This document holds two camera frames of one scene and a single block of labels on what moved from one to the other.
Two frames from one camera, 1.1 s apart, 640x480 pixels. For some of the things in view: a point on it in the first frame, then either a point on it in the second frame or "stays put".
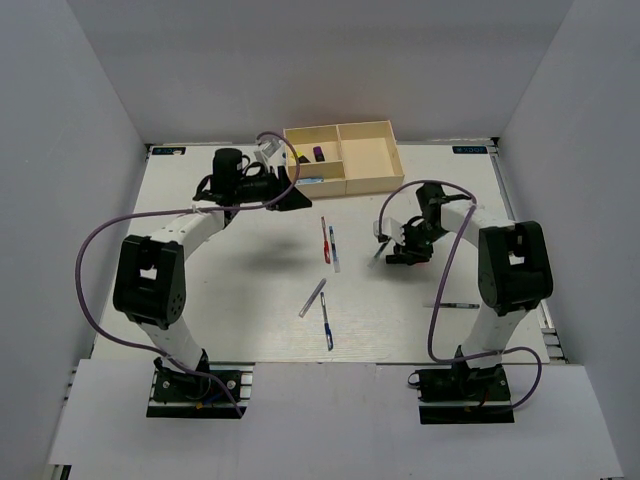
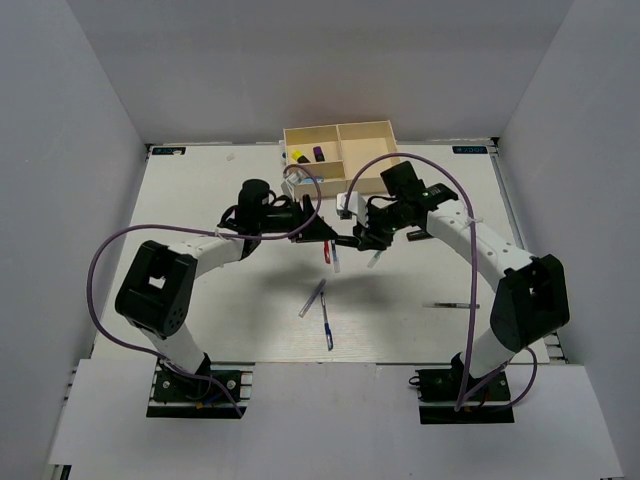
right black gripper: x=413 y=255 to x=370 y=238
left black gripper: x=275 y=186 to x=318 y=231
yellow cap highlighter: x=303 y=158 stays put
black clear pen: x=452 y=305 stays put
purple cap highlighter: x=319 y=155 stays put
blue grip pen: x=328 y=333 stays put
